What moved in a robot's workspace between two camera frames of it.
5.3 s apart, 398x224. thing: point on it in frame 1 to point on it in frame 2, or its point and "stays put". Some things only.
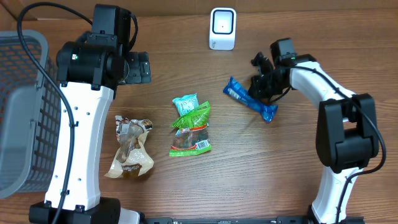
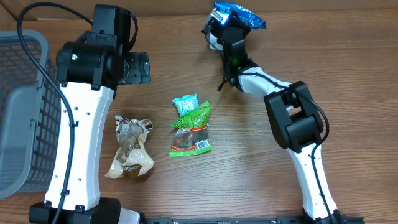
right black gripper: (255, 91) to (243, 26)
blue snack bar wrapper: (237, 91) to (224, 10)
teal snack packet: (186, 104) stays put
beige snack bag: (134, 155) stays put
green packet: (191, 136) stays put
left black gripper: (140, 68) stays put
